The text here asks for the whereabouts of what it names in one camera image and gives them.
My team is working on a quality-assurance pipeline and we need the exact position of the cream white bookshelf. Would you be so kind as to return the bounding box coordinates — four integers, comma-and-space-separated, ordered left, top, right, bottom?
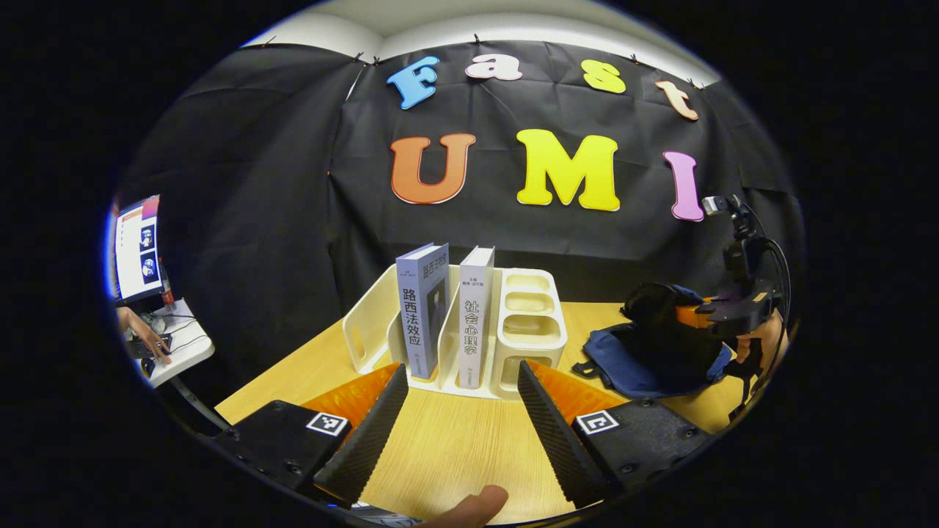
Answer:
342, 263, 569, 401

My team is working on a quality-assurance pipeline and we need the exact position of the white side desk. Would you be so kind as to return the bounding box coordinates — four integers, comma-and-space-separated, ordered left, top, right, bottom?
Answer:
125, 297, 232, 433

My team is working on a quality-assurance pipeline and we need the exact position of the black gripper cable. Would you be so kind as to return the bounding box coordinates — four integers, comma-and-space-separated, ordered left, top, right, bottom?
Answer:
759, 236, 793, 360

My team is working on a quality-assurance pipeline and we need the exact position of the grey patterned cover book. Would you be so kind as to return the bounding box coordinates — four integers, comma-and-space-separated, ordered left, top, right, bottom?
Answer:
458, 246, 496, 389

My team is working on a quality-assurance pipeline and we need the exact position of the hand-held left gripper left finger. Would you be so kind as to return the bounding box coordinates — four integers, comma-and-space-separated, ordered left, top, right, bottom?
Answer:
211, 362, 409, 507

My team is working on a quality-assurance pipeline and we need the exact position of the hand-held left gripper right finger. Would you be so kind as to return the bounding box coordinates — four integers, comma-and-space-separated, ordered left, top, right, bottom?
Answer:
517, 359, 714, 510

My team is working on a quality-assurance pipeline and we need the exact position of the lavender cover book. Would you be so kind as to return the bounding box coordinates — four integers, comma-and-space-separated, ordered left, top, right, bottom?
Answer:
395, 243, 450, 381

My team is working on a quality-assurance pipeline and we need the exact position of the computer monitor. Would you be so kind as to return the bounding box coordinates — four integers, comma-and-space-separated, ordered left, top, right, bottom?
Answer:
109, 194, 167, 307

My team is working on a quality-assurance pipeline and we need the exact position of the blue schoolbag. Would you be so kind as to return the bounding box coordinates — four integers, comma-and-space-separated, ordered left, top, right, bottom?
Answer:
572, 282, 734, 400

